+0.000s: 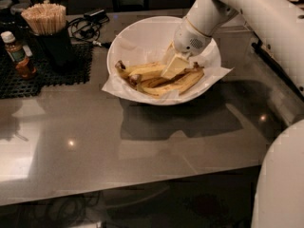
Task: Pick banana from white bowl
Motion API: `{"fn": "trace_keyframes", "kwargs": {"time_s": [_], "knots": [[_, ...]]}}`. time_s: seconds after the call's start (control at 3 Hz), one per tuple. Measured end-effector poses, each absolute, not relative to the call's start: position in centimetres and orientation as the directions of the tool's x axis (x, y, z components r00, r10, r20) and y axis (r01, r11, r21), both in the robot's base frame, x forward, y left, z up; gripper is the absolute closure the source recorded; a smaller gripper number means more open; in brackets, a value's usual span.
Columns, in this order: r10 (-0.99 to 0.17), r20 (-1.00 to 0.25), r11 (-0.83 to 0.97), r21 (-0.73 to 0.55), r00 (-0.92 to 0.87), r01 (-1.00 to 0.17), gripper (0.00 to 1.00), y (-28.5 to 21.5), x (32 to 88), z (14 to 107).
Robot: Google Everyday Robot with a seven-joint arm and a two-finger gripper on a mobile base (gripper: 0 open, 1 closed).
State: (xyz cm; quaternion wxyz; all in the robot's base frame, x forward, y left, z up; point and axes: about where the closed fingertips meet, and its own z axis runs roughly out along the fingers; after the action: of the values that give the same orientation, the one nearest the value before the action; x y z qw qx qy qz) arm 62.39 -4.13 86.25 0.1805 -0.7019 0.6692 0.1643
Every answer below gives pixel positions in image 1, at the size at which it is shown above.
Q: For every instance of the black cup holder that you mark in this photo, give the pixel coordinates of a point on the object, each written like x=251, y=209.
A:
x=58, y=49

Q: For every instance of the black rubber grid mat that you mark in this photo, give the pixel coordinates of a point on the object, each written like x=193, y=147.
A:
x=13, y=86

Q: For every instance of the yellow banana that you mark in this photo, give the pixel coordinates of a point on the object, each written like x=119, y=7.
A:
x=159, y=86
x=124, y=70
x=145, y=73

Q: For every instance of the dark lidded jar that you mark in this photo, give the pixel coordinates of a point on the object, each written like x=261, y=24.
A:
x=10, y=15

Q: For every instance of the white bowl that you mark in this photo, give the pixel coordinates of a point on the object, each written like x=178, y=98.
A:
x=159, y=27

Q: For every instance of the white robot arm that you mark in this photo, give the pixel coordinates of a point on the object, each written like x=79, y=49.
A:
x=279, y=24

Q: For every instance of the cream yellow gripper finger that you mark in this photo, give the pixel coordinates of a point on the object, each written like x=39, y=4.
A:
x=177, y=65

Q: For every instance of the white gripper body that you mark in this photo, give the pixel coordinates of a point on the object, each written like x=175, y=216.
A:
x=188, y=41

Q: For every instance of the brown sauce bottle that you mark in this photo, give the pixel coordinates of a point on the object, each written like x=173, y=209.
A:
x=16, y=52

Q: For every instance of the black power adapter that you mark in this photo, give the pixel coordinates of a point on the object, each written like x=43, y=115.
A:
x=95, y=14

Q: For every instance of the clear acrylic stand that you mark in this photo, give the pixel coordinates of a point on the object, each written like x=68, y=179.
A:
x=233, y=39

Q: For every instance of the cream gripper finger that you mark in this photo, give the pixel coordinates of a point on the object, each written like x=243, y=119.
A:
x=169, y=54

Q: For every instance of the black wire rack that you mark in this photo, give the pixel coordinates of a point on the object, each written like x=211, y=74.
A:
x=276, y=68

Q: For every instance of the white paper liner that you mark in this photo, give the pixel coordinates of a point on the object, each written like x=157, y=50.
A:
x=131, y=52

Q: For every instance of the wooden stir sticks bundle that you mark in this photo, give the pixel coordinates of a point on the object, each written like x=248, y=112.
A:
x=45, y=19

